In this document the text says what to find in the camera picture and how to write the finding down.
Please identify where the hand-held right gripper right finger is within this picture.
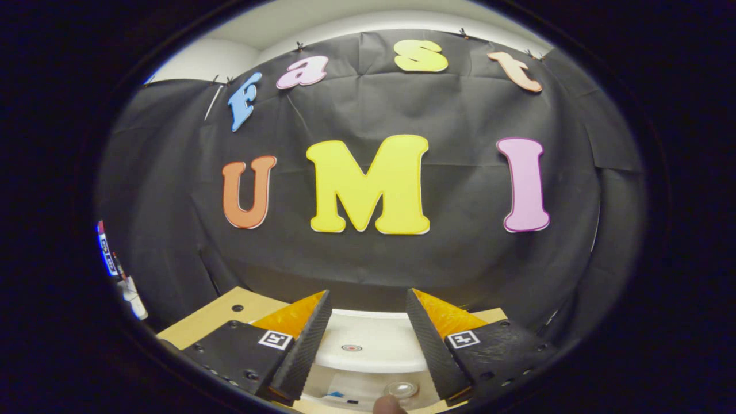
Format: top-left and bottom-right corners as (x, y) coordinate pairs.
(406, 288), (558, 401)

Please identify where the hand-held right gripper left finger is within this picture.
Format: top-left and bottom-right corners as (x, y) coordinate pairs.
(183, 289), (333, 403)

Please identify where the red pop can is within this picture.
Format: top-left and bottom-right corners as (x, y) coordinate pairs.
(384, 381), (419, 400)

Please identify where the white desktop garbage bin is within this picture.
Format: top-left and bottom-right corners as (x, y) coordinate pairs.
(299, 309), (446, 413)

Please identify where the wooden desktop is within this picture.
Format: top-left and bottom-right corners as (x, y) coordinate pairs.
(156, 286), (509, 414)

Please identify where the white side table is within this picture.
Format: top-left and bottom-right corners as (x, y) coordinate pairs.
(118, 276), (149, 321)

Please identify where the black backdrop cloth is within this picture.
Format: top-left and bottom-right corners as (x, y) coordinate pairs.
(95, 29), (647, 334)

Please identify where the computer monitor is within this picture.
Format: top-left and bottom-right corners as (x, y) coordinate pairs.
(95, 220), (121, 278)

